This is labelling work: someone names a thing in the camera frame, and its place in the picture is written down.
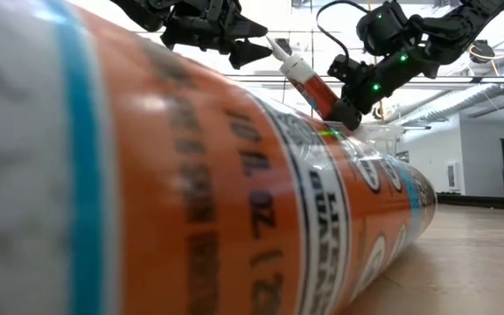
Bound silver ventilation duct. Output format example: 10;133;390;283
387;81;504;124

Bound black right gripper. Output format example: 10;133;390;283
329;51;429;132

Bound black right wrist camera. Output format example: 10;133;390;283
327;54;361;85

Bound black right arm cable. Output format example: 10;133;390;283
315;0;369;60

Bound clear plastic container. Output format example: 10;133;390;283
356;122;407;152

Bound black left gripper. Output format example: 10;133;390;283
158;0;275;71

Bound orange sealant tube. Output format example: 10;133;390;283
265;35;343;122
0;0;438;315

